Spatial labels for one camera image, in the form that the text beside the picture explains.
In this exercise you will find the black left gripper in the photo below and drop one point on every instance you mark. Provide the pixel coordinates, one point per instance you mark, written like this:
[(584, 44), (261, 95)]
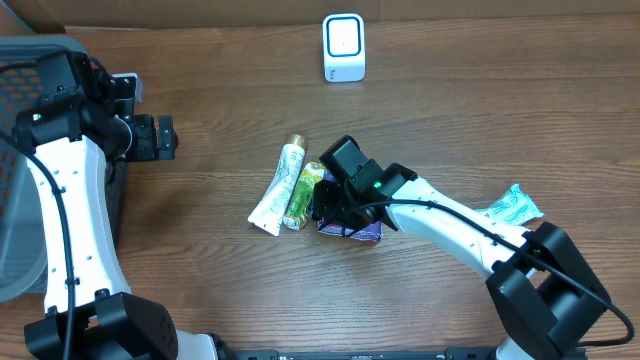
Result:
[(154, 145)]

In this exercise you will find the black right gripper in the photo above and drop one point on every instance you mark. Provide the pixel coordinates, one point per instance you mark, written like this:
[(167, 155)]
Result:
[(326, 205)]

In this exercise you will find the green yellow drink pouch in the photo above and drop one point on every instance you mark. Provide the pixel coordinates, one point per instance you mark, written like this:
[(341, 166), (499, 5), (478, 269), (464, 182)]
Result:
[(297, 214)]

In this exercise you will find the purple square packet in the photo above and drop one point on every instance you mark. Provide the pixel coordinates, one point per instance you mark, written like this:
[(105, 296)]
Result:
[(372, 233)]

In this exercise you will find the white tube gold cap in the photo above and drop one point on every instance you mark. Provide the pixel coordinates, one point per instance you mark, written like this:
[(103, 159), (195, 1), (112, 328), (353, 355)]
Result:
[(268, 213)]

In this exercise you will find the teal snack packet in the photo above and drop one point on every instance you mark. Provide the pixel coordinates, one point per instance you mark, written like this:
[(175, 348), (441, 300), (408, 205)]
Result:
[(514, 207)]

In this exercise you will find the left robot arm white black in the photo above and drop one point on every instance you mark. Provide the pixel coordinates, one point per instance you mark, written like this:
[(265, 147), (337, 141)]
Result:
[(116, 326)]

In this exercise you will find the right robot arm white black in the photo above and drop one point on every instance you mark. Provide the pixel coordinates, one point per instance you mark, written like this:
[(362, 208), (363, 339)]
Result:
[(545, 293)]

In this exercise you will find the white barcode scanner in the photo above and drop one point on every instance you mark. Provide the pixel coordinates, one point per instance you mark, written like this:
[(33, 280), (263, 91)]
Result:
[(344, 48)]

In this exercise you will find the grey plastic mesh basket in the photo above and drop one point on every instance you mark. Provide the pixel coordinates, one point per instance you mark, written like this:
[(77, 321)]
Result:
[(15, 250)]

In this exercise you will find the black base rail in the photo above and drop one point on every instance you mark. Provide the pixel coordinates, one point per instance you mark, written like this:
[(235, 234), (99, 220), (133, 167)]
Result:
[(455, 353)]

